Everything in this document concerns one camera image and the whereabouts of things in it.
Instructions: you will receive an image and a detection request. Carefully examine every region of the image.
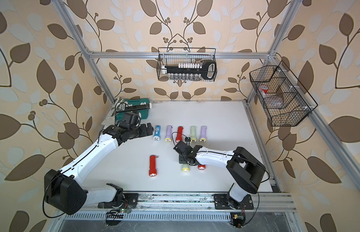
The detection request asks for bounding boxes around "folded paper manual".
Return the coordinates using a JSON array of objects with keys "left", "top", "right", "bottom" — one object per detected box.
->
[{"left": 102, "top": 97, "right": 121, "bottom": 127}]

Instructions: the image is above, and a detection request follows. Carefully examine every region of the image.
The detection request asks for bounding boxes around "red item in basket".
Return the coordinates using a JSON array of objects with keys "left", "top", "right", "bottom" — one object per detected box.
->
[{"left": 260, "top": 85, "right": 269, "bottom": 93}]

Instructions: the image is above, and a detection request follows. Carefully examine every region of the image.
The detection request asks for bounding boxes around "socket set in basket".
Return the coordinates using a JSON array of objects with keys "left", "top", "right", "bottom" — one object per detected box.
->
[{"left": 157, "top": 61, "right": 217, "bottom": 81}]

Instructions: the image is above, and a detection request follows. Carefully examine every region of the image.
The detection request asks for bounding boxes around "black wire basket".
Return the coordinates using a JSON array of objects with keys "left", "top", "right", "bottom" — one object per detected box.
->
[
  {"left": 249, "top": 61, "right": 318, "bottom": 127},
  {"left": 156, "top": 46, "right": 217, "bottom": 82}
]

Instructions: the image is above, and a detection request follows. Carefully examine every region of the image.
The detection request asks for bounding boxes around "black wire basket centre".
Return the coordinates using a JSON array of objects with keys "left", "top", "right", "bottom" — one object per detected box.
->
[{"left": 156, "top": 46, "right": 217, "bottom": 82}]

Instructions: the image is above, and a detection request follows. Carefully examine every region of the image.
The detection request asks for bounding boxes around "black wire basket right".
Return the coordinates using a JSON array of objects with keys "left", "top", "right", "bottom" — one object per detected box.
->
[{"left": 249, "top": 61, "right": 318, "bottom": 127}]

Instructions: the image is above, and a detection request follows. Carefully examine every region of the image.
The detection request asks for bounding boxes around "green flashlight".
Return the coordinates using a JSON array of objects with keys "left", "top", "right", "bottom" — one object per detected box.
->
[
  {"left": 190, "top": 126, "right": 197, "bottom": 143},
  {"left": 181, "top": 164, "right": 190, "bottom": 173}
]

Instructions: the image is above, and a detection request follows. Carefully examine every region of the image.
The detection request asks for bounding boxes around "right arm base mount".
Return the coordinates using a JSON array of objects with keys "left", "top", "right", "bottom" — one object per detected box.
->
[{"left": 213, "top": 194, "right": 254, "bottom": 210}]

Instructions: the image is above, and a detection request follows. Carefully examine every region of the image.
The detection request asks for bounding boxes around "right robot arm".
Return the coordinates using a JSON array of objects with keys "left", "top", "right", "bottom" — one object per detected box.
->
[{"left": 174, "top": 141, "right": 267, "bottom": 203}]

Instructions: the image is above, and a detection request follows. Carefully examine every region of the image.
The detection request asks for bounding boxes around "blue flashlight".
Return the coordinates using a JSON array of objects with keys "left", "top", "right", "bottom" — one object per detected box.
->
[{"left": 153, "top": 125, "right": 161, "bottom": 141}]

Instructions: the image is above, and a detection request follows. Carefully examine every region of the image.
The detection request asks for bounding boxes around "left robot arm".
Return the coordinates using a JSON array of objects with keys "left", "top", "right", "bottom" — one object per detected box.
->
[{"left": 42, "top": 112, "right": 154, "bottom": 215}]

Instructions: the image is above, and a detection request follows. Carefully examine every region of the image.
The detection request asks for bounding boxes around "green tool case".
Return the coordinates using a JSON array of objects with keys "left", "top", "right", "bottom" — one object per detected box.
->
[{"left": 115, "top": 98, "right": 152, "bottom": 121}]

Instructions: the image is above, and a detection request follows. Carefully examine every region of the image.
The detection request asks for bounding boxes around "red flashlight back row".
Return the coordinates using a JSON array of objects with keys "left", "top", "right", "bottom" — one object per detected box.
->
[{"left": 175, "top": 126, "right": 183, "bottom": 143}]

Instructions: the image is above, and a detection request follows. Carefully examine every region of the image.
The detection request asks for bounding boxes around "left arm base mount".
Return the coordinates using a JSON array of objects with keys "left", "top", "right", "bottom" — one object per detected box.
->
[{"left": 98, "top": 183, "right": 139, "bottom": 209}]

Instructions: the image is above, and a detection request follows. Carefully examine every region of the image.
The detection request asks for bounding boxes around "purple flashlight back row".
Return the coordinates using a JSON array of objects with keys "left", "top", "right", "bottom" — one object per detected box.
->
[{"left": 164, "top": 125, "right": 173, "bottom": 142}]

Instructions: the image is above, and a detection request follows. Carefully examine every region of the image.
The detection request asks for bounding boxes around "socket set on case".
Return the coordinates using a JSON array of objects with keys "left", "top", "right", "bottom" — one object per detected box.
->
[{"left": 115, "top": 102, "right": 152, "bottom": 113}]

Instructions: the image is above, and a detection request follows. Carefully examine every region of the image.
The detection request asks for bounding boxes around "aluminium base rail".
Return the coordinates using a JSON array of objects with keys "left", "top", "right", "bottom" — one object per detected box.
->
[{"left": 63, "top": 192, "right": 297, "bottom": 222}]

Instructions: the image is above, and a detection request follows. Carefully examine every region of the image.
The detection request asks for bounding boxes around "green flashlight front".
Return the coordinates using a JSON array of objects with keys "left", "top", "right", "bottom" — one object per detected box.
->
[{"left": 181, "top": 164, "right": 190, "bottom": 173}]

